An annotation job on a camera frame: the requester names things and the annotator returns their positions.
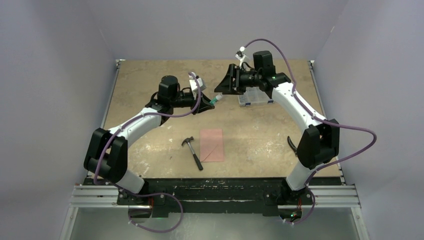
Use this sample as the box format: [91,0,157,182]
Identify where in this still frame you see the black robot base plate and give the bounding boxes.
[96,177,342,220]

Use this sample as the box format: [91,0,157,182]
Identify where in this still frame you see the black handled hammer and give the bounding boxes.
[181,136,204,171]

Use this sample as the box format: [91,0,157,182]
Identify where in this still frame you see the aluminium frame rail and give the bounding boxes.
[61,59,360,239]

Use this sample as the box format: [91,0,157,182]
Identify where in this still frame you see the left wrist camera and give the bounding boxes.
[189,72,206,94]

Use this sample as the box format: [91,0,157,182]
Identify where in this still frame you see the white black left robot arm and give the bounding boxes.
[83,72,214,205]

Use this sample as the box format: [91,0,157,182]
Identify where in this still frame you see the clear plastic screw organizer box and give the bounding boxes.
[237,87,274,107]

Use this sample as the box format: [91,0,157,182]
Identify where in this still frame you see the white green glue stick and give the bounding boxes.
[210,94,221,105]

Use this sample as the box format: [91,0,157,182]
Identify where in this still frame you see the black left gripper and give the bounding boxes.
[170,91,214,115]

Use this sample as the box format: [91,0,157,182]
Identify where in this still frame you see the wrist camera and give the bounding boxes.
[189,72,206,94]
[235,46,249,69]

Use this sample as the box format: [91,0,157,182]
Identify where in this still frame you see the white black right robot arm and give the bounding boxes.
[214,48,340,204]

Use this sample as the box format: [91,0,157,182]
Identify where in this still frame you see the black handled pliers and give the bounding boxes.
[287,136,298,156]

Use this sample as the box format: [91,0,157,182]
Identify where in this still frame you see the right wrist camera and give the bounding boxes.
[235,46,249,69]

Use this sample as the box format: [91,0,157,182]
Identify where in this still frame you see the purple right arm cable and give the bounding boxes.
[243,38,378,226]

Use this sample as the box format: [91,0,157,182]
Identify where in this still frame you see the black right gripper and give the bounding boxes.
[215,63,262,96]

